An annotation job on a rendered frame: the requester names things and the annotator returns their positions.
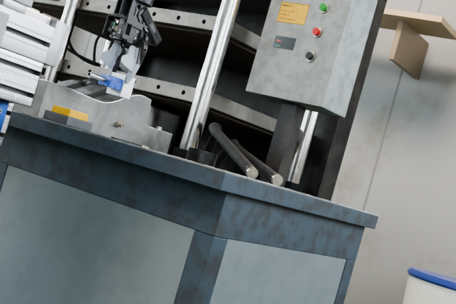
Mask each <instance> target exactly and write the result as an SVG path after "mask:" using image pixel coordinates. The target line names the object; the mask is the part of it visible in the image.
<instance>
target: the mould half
mask: <svg viewBox="0 0 456 304"><path fill-rule="evenodd" d="M78 82H80V80H76V79H71V80H67V81H62V82H60V83H53V82H51V81H47V80H44V79H39V83H38V86H37V90H36V92H35V97H34V99H33V103H32V106H31V107H27V106H24V105H21V104H16V103H14V104H15V105H14V109H13V110H15V111H19V112H23V113H26V114H30V115H33V116H36V117H40V118H43V115H44V113H45V110H49V111H52V108H53V106H54V105H58V106H60V107H65V108H68V109H72V110H75V111H79V112H81V113H85V114H88V115H89V116H88V120H87V121H88V122H90V123H93V125H92V129H91V132H93V133H96V134H99V135H103V136H107V137H109V138H110V137H115V138H119V139H122V140H126V141H129V142H131V143H136V144H139V145H143V146H146V147H148V148H149V149H152V150H154V151H160V152H162V153H166V154H167V152H168V148H169V145H170V141H171V138H172V134H171V133H168V132H164V131H161V130H158V129H155V128H152V127H149V125H148V124H147V120H148V116H149V110H150V107H151V99H149V98H147V97H145V96H143V95H140V94H134V93H131V96H130V99H129V100H128V99H125V98H121V97H118V96H114V95H111V94H106V95H104V96H100V97H97V98H90V97H89V96H86V95H87V94H91V93H94V92H97V91H100V90H103V89H106V88H107V87H104V86H102V85H87V86H83V87H81V88H77V89H71V88H68V87H65V86H69V85H72V84H74V83H78ZM118 121H120V122H121V123H123V124H124V127H123V128H117V126H116V123H117V122H118Z"/></svg>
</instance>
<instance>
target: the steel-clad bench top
mask: <svg viewBox="0 0 456 304"><path fill-rule="evenodd" d="M13 112H16V113H20V114H23V115H27V116H30V117H34V118H37V119H41V120H44V121H48V122H51V123H53V124H58V125H61V126H65V127H68V128H72V129H74V130H79V131H82V132H86V133H88V134H93V135H96V136H100V137H103V138H107V139H109V140H114V141H117V142H119V143H123V144H127V145H131V146H133V147H138V148H140V149H144V150H148V151H152V152H154V153H159V154H162V155H166V156H168V157H173V158H175V159H179V160H183V161H185V162H189V163H192V164H197V165H199V166H203V167H207V168H210V169H213V170H218V171H220V172H224V173H228V174H232V175H234V176H238V177H242V178H246V179H248V180H252V181H256V182H258V183H263V184H266V185H270V186H272V187H277V188H280V189H284V190H287V191H291V192H294V193H298V194H301V195H305V196H308V197H312V198H315V199H318V200H322V201H325V202H329V203H332V204H336V205H339V206H343V207H346V208H351V209H353V210H357V211H361V212H365V213H367V214H371V215H375V216H379V215H378V214H374V213H370V212H366V211H363V210H361V209H357V208H352V207H349V206H346V205H343V204H338V203H336V202H332V201H328V200H327V199H322V198H318V197H314V196H312V195H309V194H305V193H301V192H298V191H293V190H291V189H287V188H284V187H280V186H277V185H272V184H270V183H266V182H263V181H260V180H256V179H253V178H249V177H247V176H242V175H240V174H235V173H232V172H228V171H226V170H221V169H218V168H214V167H212V166H208V165H204V164H200V163H197V162H194V161H190V160H187V159H183V158H180V157H177V156H173V155H168V154H166V153H162V152H160V151H154V150H152V149H148V148H146V147H141V146H138V145H133V144H132V143H128V142H124V141H122V140H117V139H114V138H109V137H107V136H103V135H99V134H96V133H93V132H88V131H85V130H81V129H79V128H74V127H71V126H67V125H64V124H61V123H57V122H55V121H50V120H47V119H43V118H40V117H36V116H33V115H30V114H26V113H23V112H19V111H15V110H13Z"/></svg>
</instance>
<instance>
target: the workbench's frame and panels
mask: <svg viewBox="0 0 456 304"><path fill-rule="evenodd" d="M377 220H378V216H375V215H371V214H367V213H365V212H361V211H357V210H353V209H351V208H346V207H343V206H339V205H336V204H332V203H329V202H325V201H322V200H319V199H315V198H312V197H308V196H305V195H301V194H298V193H294V192H291V191H287V190H284V189H280V188H277V187H272V186H270V185H266V184H263V183H258V182H256V181H253V180H248V179H246V178H242V177H238V176H234V175H232V174H228V173H224V172H220V171H218V170H213V169H210V168H207V167H203V166H199V165H197V164H192V163H189V162H187V161H183V160H179V159H175V158H173V157H168V156H166V155H162V154H159V153H154V152H152V151H148V150H144V149H140V148H138V147H133V146H131V145H127V144H123V143H121V142H117V141H114V140H109V139H107V138H103V137H100V136H96V135H93V134H88V133H86V132H82V131H79V130H74V129H72V128H68V127H65V126H61V125H58V124H55V123H51V122H48V121H44V120H41V119H37V118H34V117H30V116H27V115H23V114H20V113H16V112H12V116H11V118H10V121H9V125H8V128H7V132H6V135H5V138H4V141H3V145H2V146H0V304H344V300H345V296H346V293H347V289H348V286H349V281H350V279H351V276H352V271H353V268H354V264H355V260H356V257H357V255H358V250H359V247H360V243H361V240H362V236H363V233H364V228H365V227H368V228H371V229H375V227H376V224H377Z"/></svg>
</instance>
